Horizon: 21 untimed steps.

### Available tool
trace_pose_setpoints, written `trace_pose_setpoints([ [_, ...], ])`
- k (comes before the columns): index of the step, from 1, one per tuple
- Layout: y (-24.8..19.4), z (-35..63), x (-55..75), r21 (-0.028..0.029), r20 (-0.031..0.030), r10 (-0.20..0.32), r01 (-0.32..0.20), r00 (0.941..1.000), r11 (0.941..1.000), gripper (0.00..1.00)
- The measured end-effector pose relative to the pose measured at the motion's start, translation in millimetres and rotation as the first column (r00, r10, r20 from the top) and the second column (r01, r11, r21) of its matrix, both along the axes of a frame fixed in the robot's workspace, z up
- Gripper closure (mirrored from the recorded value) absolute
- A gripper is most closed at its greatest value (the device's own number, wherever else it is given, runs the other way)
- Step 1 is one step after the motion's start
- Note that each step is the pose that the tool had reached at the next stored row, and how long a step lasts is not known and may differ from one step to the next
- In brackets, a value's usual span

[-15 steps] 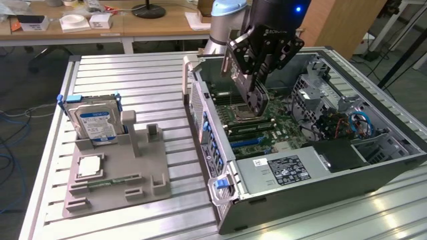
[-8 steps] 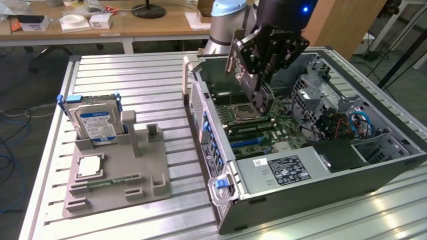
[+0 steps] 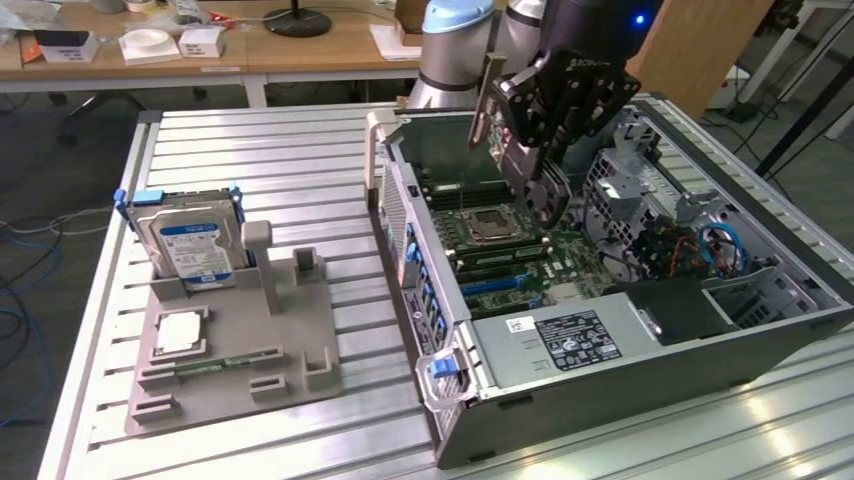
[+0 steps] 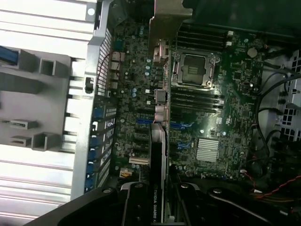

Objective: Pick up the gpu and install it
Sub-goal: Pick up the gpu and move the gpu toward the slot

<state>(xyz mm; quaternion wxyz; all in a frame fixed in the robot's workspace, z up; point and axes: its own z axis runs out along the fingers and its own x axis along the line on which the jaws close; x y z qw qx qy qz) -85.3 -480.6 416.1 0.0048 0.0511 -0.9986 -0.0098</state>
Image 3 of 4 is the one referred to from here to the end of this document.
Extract white bin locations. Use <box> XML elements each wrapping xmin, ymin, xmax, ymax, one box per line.
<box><xmin>704</xmin><ymin>63</ymin><xmax>755</xmax><ymax>111</ymax></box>

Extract hard disk in blue carrier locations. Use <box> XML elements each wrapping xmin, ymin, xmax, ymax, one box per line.
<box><xmin>109</xmin><ymin>183</ymin><xmax>243</xmax><ymax>294</ymax></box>

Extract green RAM stick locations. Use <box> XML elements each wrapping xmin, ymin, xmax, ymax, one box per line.
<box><xmin>171</xmin><ymin>353</ymin><xmax>261</xmax><ymax>382</ymax></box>

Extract white box with roll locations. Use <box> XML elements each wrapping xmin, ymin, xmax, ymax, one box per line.
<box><xmin>117</xmin><ymin>29</ymin><xmax>183</xmax><ymax>66</ymax></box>

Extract black metal stand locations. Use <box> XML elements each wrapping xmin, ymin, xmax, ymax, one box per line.
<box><xmin>752</xmin><ymin>0</ymin><xmax>854</xmax><ymax>179</ymax></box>

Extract CPU socket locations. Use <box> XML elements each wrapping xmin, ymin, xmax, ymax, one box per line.
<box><xmin>464</xmin><ymin>206</ymin><xmax>530</xmax><ymax>247</ymax></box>

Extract blue case latch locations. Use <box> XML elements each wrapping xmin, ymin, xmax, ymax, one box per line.
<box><xmin>425</xmin><ymin>357</ymin><xmax>456</xmax><ymax>385</ymax></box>

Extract silver CPU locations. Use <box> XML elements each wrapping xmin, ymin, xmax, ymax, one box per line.
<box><xmin>153</xmin><ymin>314</ymin><xmax>204</xmax><ymax>351</ymax></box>

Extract metal disk bay cage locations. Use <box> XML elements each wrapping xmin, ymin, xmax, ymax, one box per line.
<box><xmin>580</xmin><ymin>145</ymin><xmax>683</xmax><ymax>251</ymax></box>

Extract grey parts rack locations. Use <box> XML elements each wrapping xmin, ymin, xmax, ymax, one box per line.
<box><xmin>124</xmin><ymin>219</ymin><xmax>343</xmax><ymax>440</ymax></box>

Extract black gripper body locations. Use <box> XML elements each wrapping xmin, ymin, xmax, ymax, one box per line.
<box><xmin>532</xmin><ymin>0</ymin><xmax>666</xmax><ymax>109</ymax></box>

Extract blue wire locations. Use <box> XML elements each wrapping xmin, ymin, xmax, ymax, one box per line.
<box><xmin>695</xmin><ymin>222</ymin><xmax>754</xmax><ymax>275</ymax></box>

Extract black installed RAM stick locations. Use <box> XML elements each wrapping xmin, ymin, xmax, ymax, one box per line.
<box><xmin>452</xmin><ymin>243</ymin><xmax>550</xmax><ymax>272</ymax></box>

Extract black-topped white box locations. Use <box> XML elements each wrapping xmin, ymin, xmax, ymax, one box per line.
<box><xmin>32</xmin><ymin>29</ymin><xmax>101</xmax><ymax>64</ymax></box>

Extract wooden desk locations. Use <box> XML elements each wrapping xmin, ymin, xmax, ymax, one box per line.
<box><xmin>0</xmin><ymin>0</ymin><xmax>610</xmax><ymax>96</ymax></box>

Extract silver chipset heatsink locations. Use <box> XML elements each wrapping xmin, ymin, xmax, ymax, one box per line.
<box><xmin>550</xmin><ymin>284</ymin><xmax>590</xmax><ymax>305</ymax></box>

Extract black chair base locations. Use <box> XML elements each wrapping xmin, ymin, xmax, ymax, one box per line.
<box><xmin>56</xmin><ymin>92</ymin><xmax>147</xmax><ymax>147</ymax></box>

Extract cardboard box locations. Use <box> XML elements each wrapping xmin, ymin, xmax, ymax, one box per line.
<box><xmin>392</xmin><ymin>0</ymin><xmax>428</xmax><ymax>36</ymax></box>

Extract white paper sheet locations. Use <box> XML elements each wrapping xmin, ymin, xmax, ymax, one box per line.
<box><xmin>369</xmin><ymin>24</ymin><xmax>425</xmax><ymax>62</ymax></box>

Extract open dark PC case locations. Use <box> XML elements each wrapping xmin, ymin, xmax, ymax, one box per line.
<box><xmin>363</xmin><ymin>91</ymin><xmax>854</xmax><ymax>471</ymax></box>

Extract plain white box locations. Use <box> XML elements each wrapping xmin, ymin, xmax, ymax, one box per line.
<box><xmin>176</xmin><ymin>27</ymin><xmax>227</xmax><ymax>59</ymax></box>

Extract black lamp base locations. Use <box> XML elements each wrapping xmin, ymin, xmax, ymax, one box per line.
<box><xmin>263</xmin><ymin>0</ymin><xmax>333</xmax><ymax>38</ymax></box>

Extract clear plastic bag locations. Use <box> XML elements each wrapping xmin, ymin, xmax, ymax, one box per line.
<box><xmin>0</xmin><ymin>0</ymin><xmax>61</xmax><ymax>31</ymax></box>

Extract blue expansion slot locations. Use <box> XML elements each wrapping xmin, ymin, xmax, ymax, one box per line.
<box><xmin>463</xmin><ymin>276</ymin><xmax>530</xmax><ymax>297</ymax></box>

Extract green motherboard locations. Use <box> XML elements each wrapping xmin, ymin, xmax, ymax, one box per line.
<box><xmin>417</xmin><ymin>172</ymin><xmax>626</xmax><ymax>321</ymax></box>

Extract wooden cabinet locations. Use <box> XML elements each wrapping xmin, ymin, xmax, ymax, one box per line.
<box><xmin>626</xmin><ymin>0</ymin><xmax>779</xmax><ymax>121</ymax></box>

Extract blue floor cable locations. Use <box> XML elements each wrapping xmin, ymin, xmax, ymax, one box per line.
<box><xmin>0</xmin><ymin>227</ymin><xmax>65</xmax><ymax>429</ymax></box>

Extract grey power supply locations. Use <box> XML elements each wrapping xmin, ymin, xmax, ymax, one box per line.
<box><xmin>470</xmin><ymin>292</ymin><xmax>663</xmax><ymax>392</ymax></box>

